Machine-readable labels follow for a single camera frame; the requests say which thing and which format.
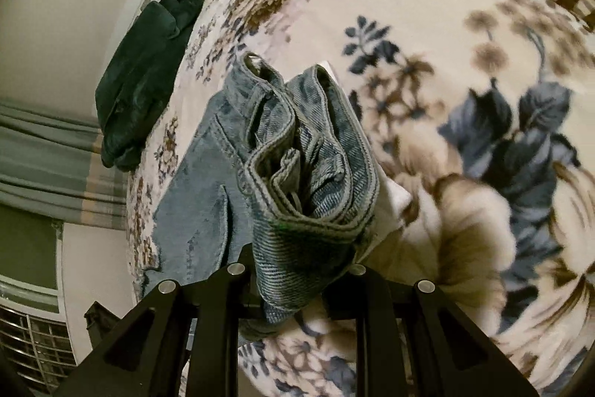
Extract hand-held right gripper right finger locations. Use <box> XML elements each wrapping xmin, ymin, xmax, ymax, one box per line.
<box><xmin>324</xmin><ymin>263</ymin><xmax>540</xmax><ymax>397</ymax></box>

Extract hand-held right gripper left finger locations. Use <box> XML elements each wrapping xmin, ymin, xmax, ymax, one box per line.
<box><xmin>54</xmin><ymin>243</ymin><xmax>266</xmax><ymax>397</ymax></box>

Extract light blue denim pants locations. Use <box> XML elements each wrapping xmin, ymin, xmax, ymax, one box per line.
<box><xmin>144</xmin><ymin>52</ymin><xmax>383</xmax><ymax>339</ymax></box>

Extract floral printed blanket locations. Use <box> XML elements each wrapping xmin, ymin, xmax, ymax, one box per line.
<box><xmin>126</xmin><ymin>0</ymin><xmax>595</xmax><ymax>397</ymax></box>

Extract white air cooler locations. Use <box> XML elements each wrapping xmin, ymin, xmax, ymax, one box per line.
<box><xmin>0</xmin><ymin>271</ymin><xmax>77</xmax><ymax>379</ymax></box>

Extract grey striped curtain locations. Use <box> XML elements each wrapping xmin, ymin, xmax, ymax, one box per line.
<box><xmin>0</xmin><ymin>98</ymin><xmax>128</xmax><ymax>228</ymax></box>

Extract dark green cloth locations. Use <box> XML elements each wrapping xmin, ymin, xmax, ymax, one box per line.
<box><xmin>95</xmin><ymin>0</ymin><xmax>205</xmax><ymax>171</ymax></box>

